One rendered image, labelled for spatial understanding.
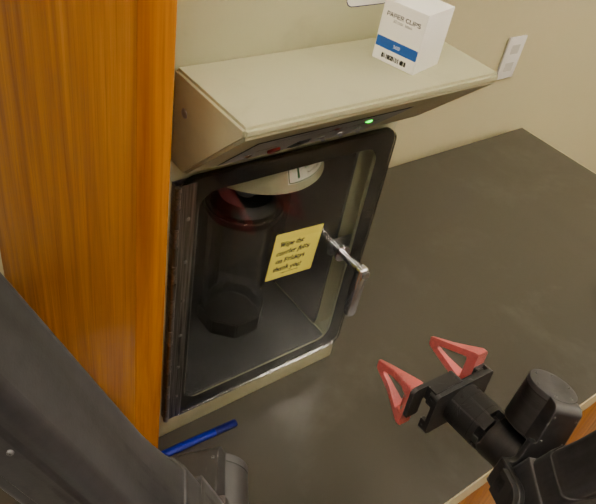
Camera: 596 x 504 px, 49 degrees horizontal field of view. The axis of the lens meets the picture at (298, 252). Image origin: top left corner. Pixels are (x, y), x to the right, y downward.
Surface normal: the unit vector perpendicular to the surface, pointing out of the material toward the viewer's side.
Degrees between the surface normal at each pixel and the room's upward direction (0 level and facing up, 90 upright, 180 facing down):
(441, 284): 0
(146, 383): 90
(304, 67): 0
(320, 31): 90
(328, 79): 0
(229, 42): 90
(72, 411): 67
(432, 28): 90
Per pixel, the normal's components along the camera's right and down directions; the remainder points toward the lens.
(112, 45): -0.79, 0.29
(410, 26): -0.63, 0.42
